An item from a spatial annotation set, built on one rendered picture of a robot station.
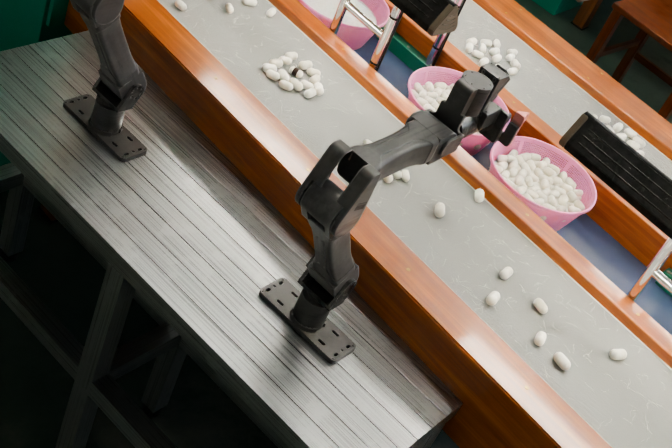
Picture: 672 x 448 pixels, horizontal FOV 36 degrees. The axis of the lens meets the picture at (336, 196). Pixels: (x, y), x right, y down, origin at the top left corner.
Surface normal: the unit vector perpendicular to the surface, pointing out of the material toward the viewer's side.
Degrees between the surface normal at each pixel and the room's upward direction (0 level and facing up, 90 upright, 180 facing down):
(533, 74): 0
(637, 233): 90
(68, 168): 0
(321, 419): 0
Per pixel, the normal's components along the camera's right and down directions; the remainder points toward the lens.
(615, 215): -0.69, 0.25
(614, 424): 0.33, -0.73
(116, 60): 0.66, 0.65
